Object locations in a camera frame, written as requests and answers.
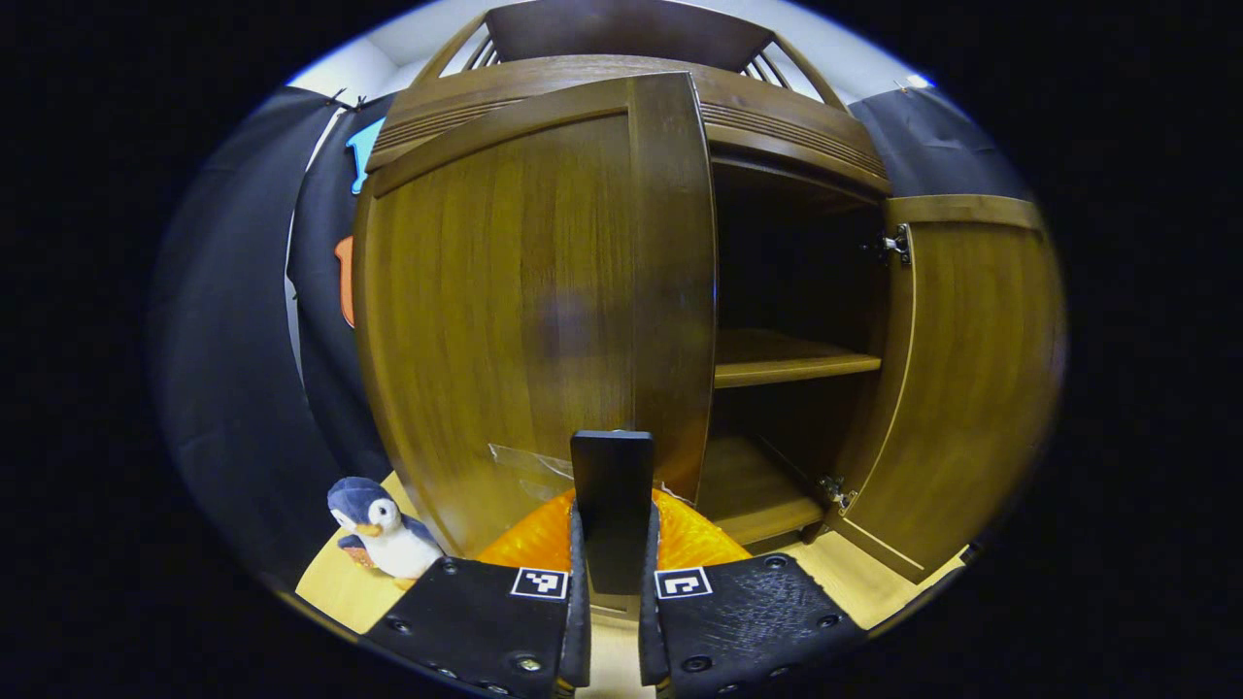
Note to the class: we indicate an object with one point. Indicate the metal door hinge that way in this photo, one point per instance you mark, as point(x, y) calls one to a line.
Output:
point(895, 245)
point(835, 492)

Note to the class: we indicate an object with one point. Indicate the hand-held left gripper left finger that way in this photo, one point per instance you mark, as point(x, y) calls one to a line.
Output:
point(578, 631)

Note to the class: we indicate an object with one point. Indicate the small ceiling light panel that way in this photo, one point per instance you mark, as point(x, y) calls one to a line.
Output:
point(920, 80)

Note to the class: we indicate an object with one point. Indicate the wooden inner shelf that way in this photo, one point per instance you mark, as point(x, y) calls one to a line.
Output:
point(777, 357)

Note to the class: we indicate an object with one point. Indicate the wooden cabinet door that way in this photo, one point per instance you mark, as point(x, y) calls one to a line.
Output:
point(971, 388)
point(505, 291)

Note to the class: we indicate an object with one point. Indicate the brown wooden shoe cabinet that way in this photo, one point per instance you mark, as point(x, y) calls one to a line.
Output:
point(621, 29)

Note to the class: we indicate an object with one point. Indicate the plush penguin toy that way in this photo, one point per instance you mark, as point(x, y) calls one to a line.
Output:
point(388, 539)

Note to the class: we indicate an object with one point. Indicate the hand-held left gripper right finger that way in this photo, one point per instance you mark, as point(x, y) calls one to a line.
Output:
point(653, 631)

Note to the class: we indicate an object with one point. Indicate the wooden cabinet drawer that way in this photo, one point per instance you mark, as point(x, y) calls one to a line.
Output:
point(777, 102)

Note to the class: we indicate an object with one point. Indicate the black backdrop cloth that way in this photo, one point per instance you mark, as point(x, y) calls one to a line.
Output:
point(233, 340)

